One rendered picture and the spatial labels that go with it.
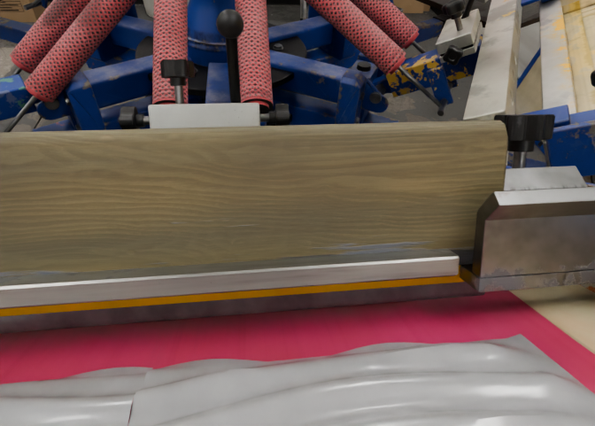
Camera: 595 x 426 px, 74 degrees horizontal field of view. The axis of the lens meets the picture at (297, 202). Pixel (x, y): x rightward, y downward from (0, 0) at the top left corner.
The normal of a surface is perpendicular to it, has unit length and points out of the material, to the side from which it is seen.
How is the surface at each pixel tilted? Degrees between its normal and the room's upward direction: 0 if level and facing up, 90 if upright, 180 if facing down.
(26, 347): 32
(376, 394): 1
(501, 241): 58
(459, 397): 8
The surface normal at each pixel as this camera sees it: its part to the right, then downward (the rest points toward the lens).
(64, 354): -0.02, -0.97
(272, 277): 0.12, 0.19
